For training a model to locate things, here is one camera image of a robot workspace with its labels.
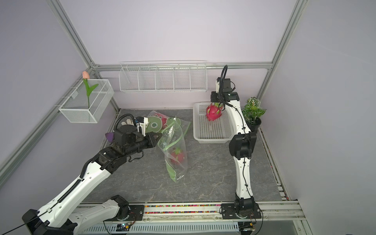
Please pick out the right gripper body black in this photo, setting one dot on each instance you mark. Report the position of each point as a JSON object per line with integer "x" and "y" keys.
{"x": 216, "y": 97}

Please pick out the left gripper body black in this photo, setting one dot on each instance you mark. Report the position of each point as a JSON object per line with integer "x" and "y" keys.
{"x": 147, "y": 142}

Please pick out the zip-top bag green print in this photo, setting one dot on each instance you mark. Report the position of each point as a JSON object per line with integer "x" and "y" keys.
{"x": 157, "y": 122}
{"x": 173, "y": 146}

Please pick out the pink dragon fruit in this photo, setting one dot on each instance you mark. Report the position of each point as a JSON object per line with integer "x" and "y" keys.
{"x": 214, "y": 111}
{"x": 178, "y": 156}

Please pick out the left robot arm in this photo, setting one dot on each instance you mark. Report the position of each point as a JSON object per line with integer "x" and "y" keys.
{"x": 58, "y": 217}

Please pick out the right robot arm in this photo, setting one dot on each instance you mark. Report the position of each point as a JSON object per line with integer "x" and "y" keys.
{"x": 241, "y": 145}

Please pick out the potted green plant black vase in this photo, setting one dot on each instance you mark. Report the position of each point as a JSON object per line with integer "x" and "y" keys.
{"x": 252, "y": 113}

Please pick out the white plastic basket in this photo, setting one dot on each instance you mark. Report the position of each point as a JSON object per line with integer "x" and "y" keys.
{"x": 218, "y": 131}

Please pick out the purple pink spatula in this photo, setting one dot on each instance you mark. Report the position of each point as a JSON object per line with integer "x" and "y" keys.
{"x": 110, "y": 137}

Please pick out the artificial pink tulip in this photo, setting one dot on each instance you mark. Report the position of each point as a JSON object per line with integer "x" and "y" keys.
{"x": 88, "y": 87}

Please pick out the white wire wall shelf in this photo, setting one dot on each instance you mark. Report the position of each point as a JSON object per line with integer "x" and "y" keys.
{"x": 163, "y": 76}

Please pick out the white mesh wall box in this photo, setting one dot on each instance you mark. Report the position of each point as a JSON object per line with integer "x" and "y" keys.
{"x": 75, "y": 107}

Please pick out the white vented cable duct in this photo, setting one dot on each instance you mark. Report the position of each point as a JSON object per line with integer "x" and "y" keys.
{"x": 162, "y": 228}

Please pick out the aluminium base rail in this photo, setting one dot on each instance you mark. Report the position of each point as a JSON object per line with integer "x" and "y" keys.
{"x": 216, "y": 212}

